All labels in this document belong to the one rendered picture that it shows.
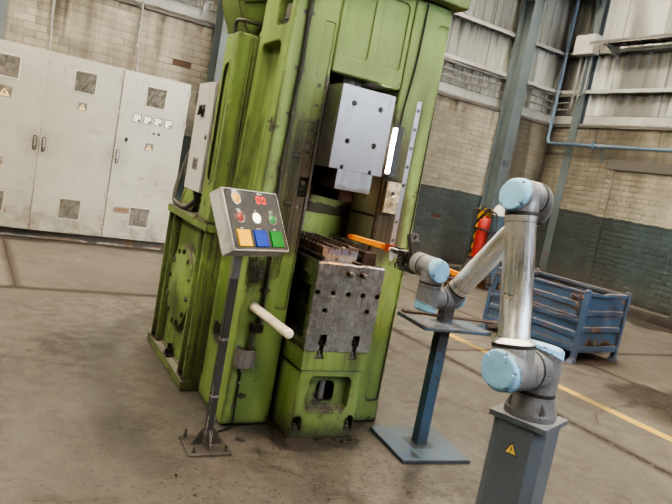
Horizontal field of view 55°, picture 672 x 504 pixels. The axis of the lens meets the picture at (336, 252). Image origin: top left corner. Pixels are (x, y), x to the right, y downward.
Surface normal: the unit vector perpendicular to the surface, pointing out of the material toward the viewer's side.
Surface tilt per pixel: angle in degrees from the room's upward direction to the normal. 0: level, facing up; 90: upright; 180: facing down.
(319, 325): 90
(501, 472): 90
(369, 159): 90
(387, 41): 90
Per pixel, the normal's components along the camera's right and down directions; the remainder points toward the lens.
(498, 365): -0.77, 0.02
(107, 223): 0.49, 0.19
